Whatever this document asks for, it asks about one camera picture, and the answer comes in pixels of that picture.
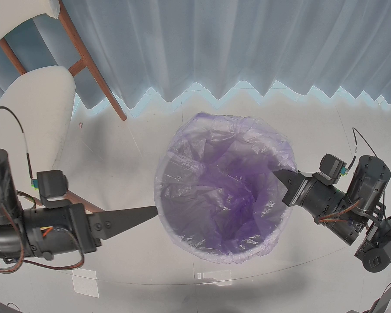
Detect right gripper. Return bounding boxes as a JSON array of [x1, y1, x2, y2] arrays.
[[282, 172, 347, 221]]

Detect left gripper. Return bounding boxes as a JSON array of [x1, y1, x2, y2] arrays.
[[21, 203, 102, 259]]

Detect purple plastic bag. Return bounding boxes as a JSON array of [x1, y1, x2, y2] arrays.
[[153, 111, 298, 265]]

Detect white cushioned wooden chair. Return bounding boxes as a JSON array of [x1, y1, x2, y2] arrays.
[[0, 0, 128, 215]]

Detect pale blue curtain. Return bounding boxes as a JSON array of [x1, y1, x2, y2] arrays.
[[0, 0, 391, 120]]

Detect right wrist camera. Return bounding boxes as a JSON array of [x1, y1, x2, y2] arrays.
[[319, 153, 349, 186]]

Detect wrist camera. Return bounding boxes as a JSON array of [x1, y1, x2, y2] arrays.
[[319, 153, 349, 186], [36, 170, 73, 209]]

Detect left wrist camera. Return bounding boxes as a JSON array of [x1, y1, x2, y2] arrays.
[[36, 170, 73, 209]]

